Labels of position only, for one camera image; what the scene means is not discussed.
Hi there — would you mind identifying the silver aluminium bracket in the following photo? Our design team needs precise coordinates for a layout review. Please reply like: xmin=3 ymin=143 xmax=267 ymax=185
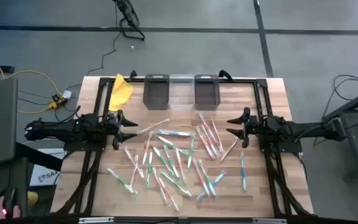
xmin=78 ymin=217 xmax=116 ymax=224
xmin=251 ymin=217 xmax=288 ymax=224

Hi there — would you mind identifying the yellow black power connector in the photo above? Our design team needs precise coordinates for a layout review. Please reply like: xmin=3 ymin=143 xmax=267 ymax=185
xmin=47 ymin=94 xmax=69 ymax=110

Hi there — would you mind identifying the white printed box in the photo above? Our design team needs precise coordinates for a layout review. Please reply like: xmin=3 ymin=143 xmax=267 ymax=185
xmin=29 ymin=147 xmax=65 ymax=187

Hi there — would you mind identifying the black metal table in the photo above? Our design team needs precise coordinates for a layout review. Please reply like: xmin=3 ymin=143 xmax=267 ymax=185
xmin=321 ymin=83 xmax=358 ymax=182

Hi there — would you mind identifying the black computer mouse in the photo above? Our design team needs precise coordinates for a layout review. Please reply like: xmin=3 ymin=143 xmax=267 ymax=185
xmin=1 ymin=186 xmax=18 ymax=219

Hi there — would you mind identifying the yellow round object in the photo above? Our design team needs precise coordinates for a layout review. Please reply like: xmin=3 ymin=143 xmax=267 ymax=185
xmin=26 ymin=190 xmax=40 ymax=208

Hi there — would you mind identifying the yellow power cable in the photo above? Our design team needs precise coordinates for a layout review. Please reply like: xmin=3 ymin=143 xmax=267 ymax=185
xmin=0 ymin=50 xmax=65 ymax=115

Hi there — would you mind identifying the dark grey plastic bin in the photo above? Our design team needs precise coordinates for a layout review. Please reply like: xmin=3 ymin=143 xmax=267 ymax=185
xmin=193 ymin=73 xmax=221 ymax=111
xmin=142 ymin=73 xmax=171 ymax=111

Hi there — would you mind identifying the black cable loop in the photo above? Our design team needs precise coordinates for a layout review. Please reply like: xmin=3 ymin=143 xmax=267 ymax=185
xmin=218 ymin=69 xmax=235 ymax=82
xmin=127 ymin=69 xmax=139 ymax=83

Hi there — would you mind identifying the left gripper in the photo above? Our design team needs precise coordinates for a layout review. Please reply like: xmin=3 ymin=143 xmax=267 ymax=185
xmin=102 ymin=110 xmax=139 ymax=151

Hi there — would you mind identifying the clear plastic bin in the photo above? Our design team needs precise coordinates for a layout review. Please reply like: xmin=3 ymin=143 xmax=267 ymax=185
xmin=168 ymin=73 xmax=196 ymax=110

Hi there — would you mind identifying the yellow cloth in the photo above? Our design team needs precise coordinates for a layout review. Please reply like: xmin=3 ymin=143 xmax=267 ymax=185
xmin=108 ymin=73 xmax=134 ymax=112

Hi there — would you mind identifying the black floor cable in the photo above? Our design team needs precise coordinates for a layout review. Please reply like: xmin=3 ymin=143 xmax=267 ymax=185
xmin=323 ymin=73 xmax=358 ymax=121
xmin=86 ymin=2 xmax=120 ymax=76

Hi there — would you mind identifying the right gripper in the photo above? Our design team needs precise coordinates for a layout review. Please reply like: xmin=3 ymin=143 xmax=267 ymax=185
xmin=226 ymin=107 xmax=262 ymax=149

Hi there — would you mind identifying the blue toothbrush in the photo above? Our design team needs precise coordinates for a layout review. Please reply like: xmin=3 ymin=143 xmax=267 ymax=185
xmin=240 ymin=152 xmax=247 ymax=192
xmin=196 ymin=170 xmax=226 ymax=200
xmin=157 ymin=129 xmax=195 ymax=138

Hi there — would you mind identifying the dark side desk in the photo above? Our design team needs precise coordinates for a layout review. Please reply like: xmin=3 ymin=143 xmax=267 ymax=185
xmin=0 ymin=141 xmax=65 ymax=220

